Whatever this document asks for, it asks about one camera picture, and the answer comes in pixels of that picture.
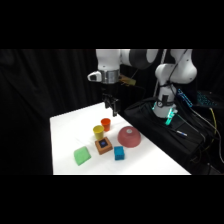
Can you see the blue lit keyboard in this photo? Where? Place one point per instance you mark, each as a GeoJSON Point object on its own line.
{"type": "Point", "coordinates": [206, 98]}

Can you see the red upturned bowl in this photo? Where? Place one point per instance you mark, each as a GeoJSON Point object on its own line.
{"type": "Point", "coordinates": [128, 136]}

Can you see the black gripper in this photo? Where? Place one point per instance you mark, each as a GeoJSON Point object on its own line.
{"type": "Point", "coordinates": [107, 92]}

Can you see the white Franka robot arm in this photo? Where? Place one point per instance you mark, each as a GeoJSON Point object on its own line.
{"type": "Point", "coordinates": [110, 63]}

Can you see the blue perforated cube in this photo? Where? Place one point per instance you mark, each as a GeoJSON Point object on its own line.
{"type": "Point", "coordinates": [119, 153]}

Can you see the orange plastic cup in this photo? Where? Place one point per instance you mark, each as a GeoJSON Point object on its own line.
{"type": "Point", "coordinates": [106, 124]}

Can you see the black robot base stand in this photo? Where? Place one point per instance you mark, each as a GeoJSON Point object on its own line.
{"type": "Point", "coordinates": [173, 140]}

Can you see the wrist camera with tan mount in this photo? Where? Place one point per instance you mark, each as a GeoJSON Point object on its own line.
{"type": "Point", "coordinates": [127, 80]}

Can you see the green triangle wedge block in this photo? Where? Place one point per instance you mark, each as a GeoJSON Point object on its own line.
{"type": "Point", "coordinates": [82, 155]}

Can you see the black curtain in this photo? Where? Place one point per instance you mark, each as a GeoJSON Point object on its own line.
{"type": "Point", "coordinates": [40, 106]}

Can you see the pen on stand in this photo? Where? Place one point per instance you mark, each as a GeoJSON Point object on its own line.
{"type": "Point", "coordinates": [181, 133]}

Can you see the yellow plastic cup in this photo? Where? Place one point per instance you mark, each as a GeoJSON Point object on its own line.
{"type": "Point", "coordinates": [98, 132]}

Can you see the brown block with blue square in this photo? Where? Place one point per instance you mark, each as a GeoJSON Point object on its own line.
{"type": "Point", "coordinates": [103, 145]}

